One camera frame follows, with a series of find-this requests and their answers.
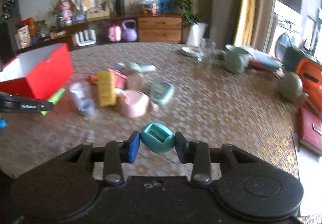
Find yellow curtain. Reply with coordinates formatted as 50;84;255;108
234;0;256;46

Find pale green mug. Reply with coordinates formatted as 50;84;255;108
224;44;251;74

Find clear plastic jar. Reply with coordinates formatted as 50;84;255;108
69;81;96;117

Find pink binder clip box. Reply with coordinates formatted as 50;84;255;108
107;68;128;89

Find cereal box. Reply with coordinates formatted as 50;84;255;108
18;25;31;49

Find red notebook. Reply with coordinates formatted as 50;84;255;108
298;107;321;156

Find green marker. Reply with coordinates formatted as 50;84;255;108
40;88;65;116

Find pink small backpack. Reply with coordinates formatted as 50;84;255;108
108;24;122;42

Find pink doll figure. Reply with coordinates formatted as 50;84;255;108
60;0;73;25

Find pink heart-shaped container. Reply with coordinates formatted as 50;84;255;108
120;89;150;118

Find white planter with tree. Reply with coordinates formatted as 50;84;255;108
165;0;212;48

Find clear drinking glass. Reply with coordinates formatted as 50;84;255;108
198;38;217;64

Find orange toy figure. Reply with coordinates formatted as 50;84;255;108
86;75;98;85

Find teal small container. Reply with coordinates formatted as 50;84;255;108
150;80;175;106

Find teal egg-shaped sharpener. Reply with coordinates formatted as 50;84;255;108
140;123;175;154

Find yellow carton box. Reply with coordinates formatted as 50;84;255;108
97;70;117;107

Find red open storage box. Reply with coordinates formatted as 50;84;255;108
0;43;73;100

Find white router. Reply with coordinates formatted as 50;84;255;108
73;29;97;47

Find purple kettlebell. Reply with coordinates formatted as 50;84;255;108
122;19;137;42

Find round grey-green ornament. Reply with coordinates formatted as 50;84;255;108
277;72;303;102

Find wooden picture frame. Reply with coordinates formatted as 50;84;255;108
86;3;110;20

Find orange plastic container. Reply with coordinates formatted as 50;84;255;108
295;58;321;113

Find green white tube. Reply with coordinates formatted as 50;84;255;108
118;62;157;74

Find wooden sideboard cabinet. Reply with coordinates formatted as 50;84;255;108
17;14;182;53

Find white small plate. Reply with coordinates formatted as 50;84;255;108
180;46;200;57

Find blue gift bag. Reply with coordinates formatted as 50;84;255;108
158;0;173;13

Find black cylindrical speaker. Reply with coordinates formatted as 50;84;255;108
115;0;125;16

